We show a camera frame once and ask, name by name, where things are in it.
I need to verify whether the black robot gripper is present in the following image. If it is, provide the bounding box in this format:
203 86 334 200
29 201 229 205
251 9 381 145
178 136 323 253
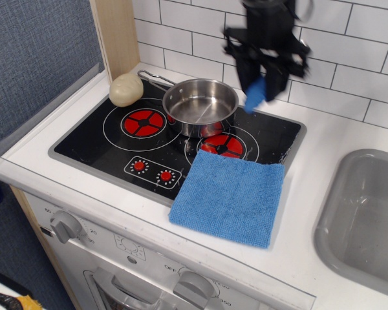
223 1 310 102

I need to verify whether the blue handled metal spoon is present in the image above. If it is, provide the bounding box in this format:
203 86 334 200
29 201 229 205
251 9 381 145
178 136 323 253
244 76 266 114

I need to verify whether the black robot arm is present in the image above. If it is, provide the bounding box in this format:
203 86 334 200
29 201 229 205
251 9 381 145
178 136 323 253
223 1 311 102

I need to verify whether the black toy stove top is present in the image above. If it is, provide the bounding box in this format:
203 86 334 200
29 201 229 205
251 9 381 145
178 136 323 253
48 84 306 206

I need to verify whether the stainless steel pot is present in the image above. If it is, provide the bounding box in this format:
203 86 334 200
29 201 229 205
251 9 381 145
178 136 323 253
138 70 239 138

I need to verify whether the blue microfiber cloth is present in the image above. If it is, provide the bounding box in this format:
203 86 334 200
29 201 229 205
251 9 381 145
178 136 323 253
169 150 285 249

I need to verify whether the cream toy potato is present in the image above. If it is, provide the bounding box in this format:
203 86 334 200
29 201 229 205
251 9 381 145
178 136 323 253
109 73 144 107

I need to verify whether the grey sink basin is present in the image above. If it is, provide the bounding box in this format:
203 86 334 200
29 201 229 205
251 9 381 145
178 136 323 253
314 149 388 296

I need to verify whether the grey right oven knob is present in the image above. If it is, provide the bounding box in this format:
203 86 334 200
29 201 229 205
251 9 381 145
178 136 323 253
173 271 215 309

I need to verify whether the grey oven knob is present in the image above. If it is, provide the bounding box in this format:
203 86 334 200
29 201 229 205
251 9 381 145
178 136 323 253
50 211 82 244
173 271 215 309

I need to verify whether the grey left oven knob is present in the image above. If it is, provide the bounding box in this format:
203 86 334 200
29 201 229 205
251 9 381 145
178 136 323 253
50 211 82 244

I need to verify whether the white toy oven front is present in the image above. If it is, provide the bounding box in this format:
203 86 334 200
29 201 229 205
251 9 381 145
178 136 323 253
26 194 315 309

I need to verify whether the yellow object at corner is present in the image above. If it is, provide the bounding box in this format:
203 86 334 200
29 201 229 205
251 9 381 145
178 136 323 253
16 295 43 310

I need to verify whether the light wooden post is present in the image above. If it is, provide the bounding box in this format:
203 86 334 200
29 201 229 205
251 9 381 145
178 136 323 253
89 0 140 81

